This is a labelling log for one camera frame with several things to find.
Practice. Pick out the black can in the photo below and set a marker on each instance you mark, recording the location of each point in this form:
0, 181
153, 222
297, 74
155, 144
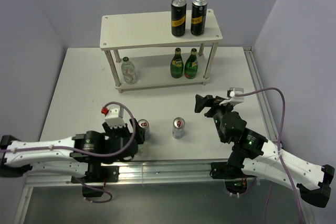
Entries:
178, 17
198, 17

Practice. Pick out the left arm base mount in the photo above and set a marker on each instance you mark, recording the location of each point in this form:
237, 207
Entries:
94, 183

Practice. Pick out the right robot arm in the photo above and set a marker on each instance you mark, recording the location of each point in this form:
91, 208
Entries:
255, 155

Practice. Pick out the silver can red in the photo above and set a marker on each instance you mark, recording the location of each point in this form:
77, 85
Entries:
145, 125
178, 127

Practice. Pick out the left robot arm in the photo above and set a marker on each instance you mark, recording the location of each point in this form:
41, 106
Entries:
80, 156

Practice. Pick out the black can right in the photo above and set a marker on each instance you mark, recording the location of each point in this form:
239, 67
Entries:
198, 17

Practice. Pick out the silver can red top right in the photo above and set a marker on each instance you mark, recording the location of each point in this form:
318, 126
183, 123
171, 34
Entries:
178, 127

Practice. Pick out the black can left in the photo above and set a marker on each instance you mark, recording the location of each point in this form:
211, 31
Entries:
178, 17

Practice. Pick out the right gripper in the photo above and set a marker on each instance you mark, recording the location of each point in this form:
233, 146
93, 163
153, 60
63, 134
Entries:
207, 100

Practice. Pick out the clear bottle green cap back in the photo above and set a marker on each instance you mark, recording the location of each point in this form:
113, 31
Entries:
128, 71

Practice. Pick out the green glass bottle front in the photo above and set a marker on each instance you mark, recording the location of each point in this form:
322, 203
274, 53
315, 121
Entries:
177, 64

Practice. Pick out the white two-tier shelf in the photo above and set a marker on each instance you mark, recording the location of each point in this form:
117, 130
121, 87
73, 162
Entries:
147, 40

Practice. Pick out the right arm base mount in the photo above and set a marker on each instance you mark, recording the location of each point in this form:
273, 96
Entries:
237, 184

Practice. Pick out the aluminium side rail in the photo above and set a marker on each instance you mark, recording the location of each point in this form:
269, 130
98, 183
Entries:
305, 211

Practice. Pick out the green glass bottle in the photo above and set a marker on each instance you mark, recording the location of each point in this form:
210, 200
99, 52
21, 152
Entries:
191, 65
177, 64

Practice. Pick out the aluminium front rail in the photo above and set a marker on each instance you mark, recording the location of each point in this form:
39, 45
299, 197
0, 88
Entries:
136, 173

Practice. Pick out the green glass bottle back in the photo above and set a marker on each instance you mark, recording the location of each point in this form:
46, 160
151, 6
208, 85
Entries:
191, 65

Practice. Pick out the clear bottle green cap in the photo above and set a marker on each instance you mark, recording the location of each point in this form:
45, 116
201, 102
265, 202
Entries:
128, 71
141, 149

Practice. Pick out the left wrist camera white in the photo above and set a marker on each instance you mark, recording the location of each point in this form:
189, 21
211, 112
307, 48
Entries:
114, 116

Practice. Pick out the clear bottle green cap front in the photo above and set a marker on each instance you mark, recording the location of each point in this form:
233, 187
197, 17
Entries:
141, 149

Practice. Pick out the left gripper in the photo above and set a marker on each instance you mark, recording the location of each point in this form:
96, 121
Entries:
110, 131

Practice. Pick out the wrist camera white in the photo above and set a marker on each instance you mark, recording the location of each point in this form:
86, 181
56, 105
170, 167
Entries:
235, 95
114, 116

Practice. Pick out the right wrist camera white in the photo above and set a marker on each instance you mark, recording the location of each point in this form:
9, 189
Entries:
235, 95

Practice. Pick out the silver can red top left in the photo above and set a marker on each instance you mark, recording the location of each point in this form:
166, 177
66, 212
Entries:
145, 125

